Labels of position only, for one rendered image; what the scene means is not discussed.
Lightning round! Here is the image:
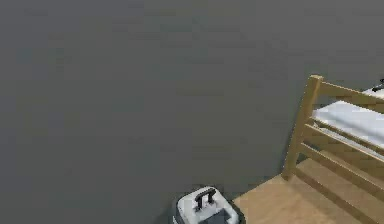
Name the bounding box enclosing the wooden bed with white mattress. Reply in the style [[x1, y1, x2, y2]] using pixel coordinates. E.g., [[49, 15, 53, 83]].
[[281, 74, 384, 224]]

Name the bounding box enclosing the metal garbage can with lid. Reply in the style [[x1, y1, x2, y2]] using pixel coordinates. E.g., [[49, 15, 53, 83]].
[[172, 185, 247, 224]]

